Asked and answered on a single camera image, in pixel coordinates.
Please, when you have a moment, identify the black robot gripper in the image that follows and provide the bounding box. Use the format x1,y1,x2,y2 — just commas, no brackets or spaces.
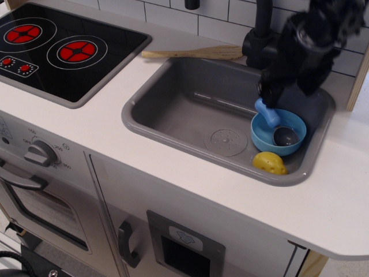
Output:
258,34,341,108

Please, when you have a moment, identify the blue handled grey spoon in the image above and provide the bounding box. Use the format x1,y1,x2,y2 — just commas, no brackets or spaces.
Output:
255,98,300,147

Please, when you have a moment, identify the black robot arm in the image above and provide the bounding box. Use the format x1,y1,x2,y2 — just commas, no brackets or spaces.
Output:
258,1,368,108

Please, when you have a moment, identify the light blue plastic bowl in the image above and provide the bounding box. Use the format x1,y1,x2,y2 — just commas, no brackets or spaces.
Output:
251,109,307,156

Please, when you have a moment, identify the grey toy sink basin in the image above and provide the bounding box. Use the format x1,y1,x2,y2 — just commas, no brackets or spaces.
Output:
122,58,335,186

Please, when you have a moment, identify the black toy faucet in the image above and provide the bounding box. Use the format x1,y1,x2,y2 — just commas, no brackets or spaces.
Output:
242,0,278,70

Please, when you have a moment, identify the yellow toy cheese wedge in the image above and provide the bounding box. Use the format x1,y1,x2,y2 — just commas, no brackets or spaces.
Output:
253,152,288,175

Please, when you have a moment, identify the wooden spatula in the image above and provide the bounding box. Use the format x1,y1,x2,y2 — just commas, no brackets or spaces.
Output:
141,46,243,61

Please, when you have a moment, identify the grey dispenser panel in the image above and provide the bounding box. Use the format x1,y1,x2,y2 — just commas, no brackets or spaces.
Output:
146,210,225,277

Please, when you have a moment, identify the black toy stovetop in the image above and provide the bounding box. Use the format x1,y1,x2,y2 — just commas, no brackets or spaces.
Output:
1,3,152,109

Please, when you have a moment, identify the grey oven knob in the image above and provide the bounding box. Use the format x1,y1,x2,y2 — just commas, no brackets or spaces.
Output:
24,140,58,167

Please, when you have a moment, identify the toy oven door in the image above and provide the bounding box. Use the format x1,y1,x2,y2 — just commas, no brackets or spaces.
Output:
1,181,89,252

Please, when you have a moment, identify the black cylinder on wall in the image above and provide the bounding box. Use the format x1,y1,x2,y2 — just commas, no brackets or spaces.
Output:
184,0,200,10

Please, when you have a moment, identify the grey cabinet door handle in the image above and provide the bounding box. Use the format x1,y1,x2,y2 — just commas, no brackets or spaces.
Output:
118,221,141,268

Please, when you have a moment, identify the grey oven door handle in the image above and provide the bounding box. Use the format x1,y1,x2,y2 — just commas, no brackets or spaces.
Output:
1,159,48,191

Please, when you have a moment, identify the black cable bottom left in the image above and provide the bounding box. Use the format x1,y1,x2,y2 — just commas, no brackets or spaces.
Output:
0,250,32,277

